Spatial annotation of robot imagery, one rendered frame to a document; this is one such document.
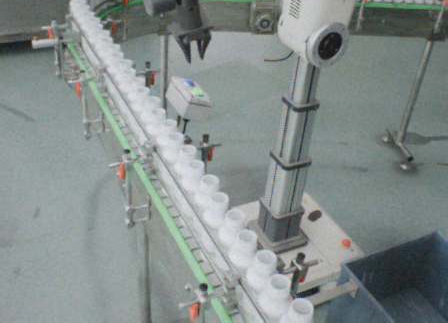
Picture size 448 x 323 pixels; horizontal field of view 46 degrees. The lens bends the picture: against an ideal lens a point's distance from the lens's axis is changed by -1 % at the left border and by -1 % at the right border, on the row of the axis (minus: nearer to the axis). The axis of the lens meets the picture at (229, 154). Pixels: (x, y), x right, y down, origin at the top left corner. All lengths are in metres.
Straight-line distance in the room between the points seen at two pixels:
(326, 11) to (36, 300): 1.66
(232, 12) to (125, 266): 1.34
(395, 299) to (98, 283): 1.38
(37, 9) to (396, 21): 2.64
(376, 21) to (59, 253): 1.99
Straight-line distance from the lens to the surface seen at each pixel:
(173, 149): 1.23
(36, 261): 2.60
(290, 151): 1.98
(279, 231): 2.21
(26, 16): 4.35
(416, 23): 3.08
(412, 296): 1.58
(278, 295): 0.91
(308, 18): 1.70
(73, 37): 2.00
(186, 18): 1.28
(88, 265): 2.54
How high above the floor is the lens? 1.83
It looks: 35 degrees down
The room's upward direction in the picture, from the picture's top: 6 degrees clockwise
